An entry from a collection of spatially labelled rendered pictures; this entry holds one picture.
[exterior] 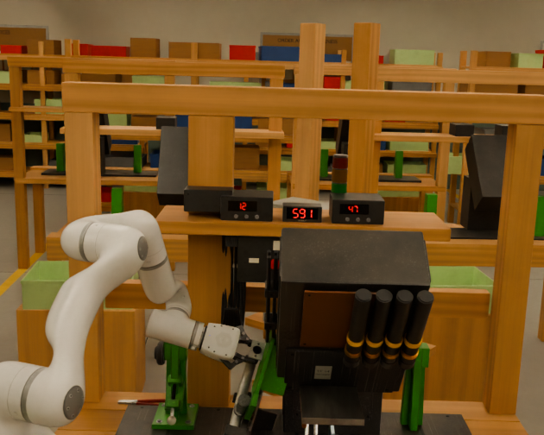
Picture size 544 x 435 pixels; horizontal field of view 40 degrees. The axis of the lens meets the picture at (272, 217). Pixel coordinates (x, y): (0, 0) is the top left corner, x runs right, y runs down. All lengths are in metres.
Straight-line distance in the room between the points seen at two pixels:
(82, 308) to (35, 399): 0.23
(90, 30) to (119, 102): 9.90
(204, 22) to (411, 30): 3.29
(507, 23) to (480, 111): 10.38
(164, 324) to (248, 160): 7.00
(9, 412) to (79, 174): 0.94
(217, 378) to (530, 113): 1.31
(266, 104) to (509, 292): 0.99
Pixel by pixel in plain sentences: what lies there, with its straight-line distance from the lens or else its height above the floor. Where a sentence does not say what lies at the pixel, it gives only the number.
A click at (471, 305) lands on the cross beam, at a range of 2.60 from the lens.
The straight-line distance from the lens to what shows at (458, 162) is 9.42.
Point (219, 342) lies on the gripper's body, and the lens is 2.16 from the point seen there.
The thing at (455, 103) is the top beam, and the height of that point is 1.91.
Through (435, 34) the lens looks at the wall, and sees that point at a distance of 12.40.
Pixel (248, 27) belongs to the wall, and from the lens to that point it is 12.01.
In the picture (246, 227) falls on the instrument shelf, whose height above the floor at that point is 1.53.
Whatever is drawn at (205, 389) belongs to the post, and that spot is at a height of 0.94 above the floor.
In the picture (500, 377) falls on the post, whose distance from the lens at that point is 2.62.
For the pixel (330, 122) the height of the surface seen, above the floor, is 1.11.
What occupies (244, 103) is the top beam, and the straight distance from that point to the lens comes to 2.30.
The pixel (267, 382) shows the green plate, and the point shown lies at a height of 1.14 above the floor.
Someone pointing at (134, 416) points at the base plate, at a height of 0.90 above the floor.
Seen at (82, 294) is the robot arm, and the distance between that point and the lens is 1.73.
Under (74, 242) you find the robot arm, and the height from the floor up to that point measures 1.58.
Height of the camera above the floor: 2.02
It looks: 12 degrees down
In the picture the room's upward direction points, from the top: 2 degrees clockwise
